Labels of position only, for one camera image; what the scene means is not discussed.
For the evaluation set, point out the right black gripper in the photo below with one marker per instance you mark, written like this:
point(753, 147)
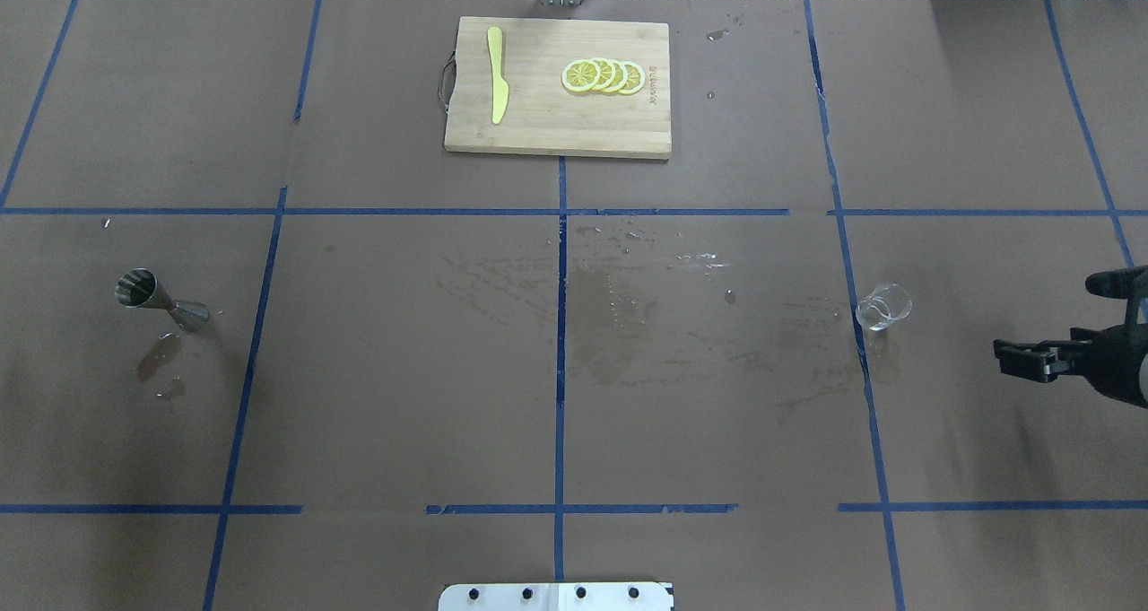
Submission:
point(1117, 362)

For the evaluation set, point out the clear glass cup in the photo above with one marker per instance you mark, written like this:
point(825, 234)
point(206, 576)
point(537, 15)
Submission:
point(886, 305)

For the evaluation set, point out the steel double jigger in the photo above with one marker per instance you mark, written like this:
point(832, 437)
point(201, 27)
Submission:
point(140, 289)

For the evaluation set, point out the wooden cutting board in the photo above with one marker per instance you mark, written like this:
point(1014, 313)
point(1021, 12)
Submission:
point(633, 121)

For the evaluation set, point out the yellow plastic knife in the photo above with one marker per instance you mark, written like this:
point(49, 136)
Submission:
point(499, 86)

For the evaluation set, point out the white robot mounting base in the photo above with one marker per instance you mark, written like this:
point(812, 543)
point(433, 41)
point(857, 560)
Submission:
point(586, 595)

